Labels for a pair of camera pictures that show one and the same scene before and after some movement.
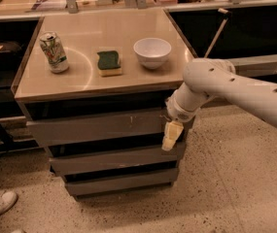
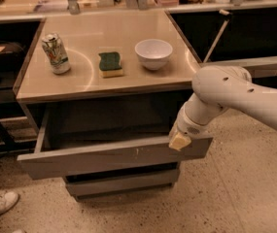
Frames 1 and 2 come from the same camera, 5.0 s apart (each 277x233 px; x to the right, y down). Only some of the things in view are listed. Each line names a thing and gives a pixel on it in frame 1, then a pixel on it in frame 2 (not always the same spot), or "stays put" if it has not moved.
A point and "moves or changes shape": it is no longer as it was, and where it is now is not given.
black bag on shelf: [2, 53] stays put
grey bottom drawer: [121, 183] stays put
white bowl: [153, 51] stays put
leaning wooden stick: [226, 16] stays put
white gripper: [183, 113] -> [186, 127]
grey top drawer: [83, 129] moves or changes shape
